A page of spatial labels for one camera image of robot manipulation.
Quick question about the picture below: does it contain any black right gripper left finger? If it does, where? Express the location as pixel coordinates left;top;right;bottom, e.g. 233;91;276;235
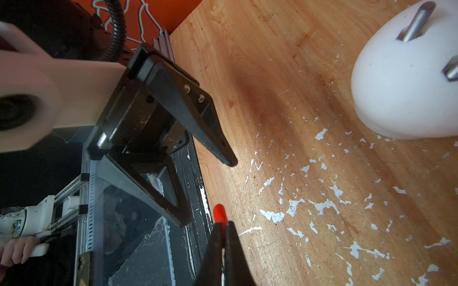
194;223;225;286

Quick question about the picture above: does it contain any operator hand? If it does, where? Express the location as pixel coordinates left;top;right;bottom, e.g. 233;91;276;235
1;236;41;282

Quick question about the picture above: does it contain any metal screw front right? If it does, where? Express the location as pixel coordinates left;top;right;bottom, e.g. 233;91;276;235
442;55;458;82

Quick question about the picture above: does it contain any red screw protection sleeve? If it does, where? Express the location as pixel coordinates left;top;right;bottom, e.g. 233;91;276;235
213;204;229;229

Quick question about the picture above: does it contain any metal screw front left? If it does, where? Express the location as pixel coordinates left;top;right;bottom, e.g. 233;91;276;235
397;1;436;42

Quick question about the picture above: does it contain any metal screw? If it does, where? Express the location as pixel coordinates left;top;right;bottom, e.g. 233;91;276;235
442;55;458;82
397;1;436;42

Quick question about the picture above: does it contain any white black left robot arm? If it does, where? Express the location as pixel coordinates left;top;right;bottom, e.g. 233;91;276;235
1;1;237;227

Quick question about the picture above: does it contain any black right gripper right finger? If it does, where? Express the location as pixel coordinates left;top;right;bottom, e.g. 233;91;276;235
224;221;256;286

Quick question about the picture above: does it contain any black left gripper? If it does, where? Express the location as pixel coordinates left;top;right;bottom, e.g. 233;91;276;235
85;43;238;227

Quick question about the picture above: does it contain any white dome screw fixture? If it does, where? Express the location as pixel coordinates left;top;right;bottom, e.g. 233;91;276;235
351;1;458;139

